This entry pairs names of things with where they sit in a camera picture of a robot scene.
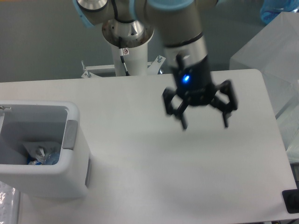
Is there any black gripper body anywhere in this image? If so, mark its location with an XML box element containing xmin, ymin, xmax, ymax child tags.
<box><xmin>169</xmin><ymin>55</ymin><xmax>216</xmax><ymax>106</ymax></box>

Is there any clear plastic wrapper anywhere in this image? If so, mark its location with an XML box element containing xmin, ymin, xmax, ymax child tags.
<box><xmin>23</xmin><ymin>141</ymin><xmax>61</xmax><ymax>165</ymax></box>

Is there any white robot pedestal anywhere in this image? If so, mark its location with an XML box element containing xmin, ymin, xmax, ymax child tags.
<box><xmin>109</xmin><ymin>40</ymin><xmax>150</xmax><ymax>77</ymax></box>

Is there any black device at table edge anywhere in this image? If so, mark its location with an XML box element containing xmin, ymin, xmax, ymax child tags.
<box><xmin>282</xmin><ymin>189</ymin><xmax>299</xmax><ymax>214</ymax></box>

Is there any crushed clear plastic bottle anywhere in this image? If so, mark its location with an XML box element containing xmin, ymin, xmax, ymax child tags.
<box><xmin>35</xmin><ymin>153</ymin><xmax>60</xmax><ymax>165</ymax></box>

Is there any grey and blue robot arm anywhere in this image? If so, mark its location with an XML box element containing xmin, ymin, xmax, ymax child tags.
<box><xmin>73</xmin><ymin>0</ymin><xmax>238</xmax><ymax>129</ymax></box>

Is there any white trash can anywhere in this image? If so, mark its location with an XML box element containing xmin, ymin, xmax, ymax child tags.
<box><xmin>0</xmin><ymin>100</ymin><xmax>91</xmax><ymax>198</ymax></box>

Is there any blue plastic bag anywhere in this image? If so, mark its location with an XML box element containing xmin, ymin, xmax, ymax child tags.
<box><xmin>260</xmin><ymin>0</ymin><xmax>299</xmax><ymax>25</ymax></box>

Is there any translucent plastic box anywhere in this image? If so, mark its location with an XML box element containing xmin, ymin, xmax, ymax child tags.
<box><xmin>229</xmin><ymin>12</ymin><xmax>299</xmax><ymax>164</ymax></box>

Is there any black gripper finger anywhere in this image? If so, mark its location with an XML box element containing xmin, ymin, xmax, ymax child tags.
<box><xmin>209</xmin><ymin>80</ymin><xmax>238</xmax><ymax>128</ymax></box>
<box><xmin>162</xmin><ymin>87</ymin><xmax>190</xmax><ymax>130</ymax></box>

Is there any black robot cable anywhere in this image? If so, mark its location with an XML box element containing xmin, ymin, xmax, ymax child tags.
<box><xmin>118</xmin><ymin>36</ymin><xmax>130</xmax><ymax>77</ymax></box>

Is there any white metal base frame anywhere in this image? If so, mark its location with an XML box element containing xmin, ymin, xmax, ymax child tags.
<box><xmin>81</xmin><ymin>55</ymin><xmax>166</xmax><ymax>78</ymax></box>

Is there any clear plastic sheet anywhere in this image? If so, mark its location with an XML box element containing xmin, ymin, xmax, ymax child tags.
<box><xmin>0</xmin><ymin>182</ymin><xmax>20</xmax><ymax>224</ymax></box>

